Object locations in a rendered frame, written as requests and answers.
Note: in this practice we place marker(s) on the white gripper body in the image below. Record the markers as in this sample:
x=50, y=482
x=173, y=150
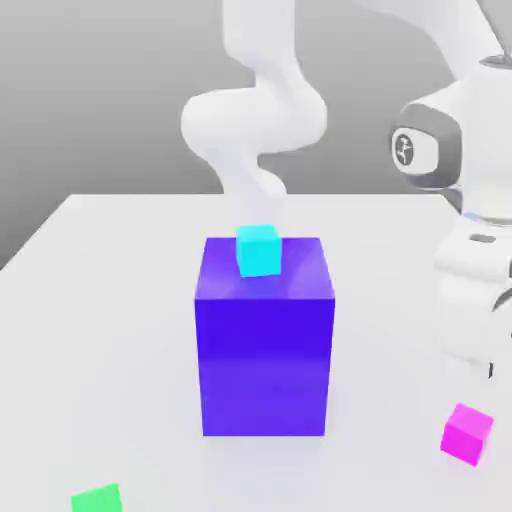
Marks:
x=472, y=324

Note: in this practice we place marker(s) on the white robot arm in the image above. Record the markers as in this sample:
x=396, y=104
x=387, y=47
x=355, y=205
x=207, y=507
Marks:
x=256, y=120

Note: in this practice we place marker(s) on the small magenta cube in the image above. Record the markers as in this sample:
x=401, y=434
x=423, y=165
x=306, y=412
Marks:
x=464, y=438

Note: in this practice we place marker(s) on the small cyan cube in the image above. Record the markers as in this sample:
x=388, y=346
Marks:
x=260, y=254

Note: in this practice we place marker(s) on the small green cube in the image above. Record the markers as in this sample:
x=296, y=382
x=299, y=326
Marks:
x=98, y=500

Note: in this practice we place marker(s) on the large purple box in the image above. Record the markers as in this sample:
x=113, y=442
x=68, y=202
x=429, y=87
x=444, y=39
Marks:
x=264, y=360

